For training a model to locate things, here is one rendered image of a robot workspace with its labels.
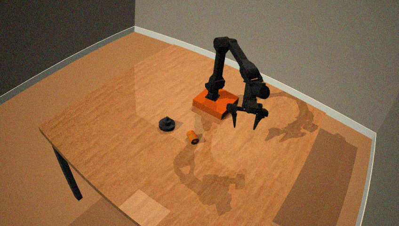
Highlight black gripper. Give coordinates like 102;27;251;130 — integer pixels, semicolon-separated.
226;94;269;130

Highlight black round pedestal with short shaft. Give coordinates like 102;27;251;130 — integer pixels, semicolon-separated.
159;116;175;132

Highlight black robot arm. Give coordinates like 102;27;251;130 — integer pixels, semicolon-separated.
205;36;270;114

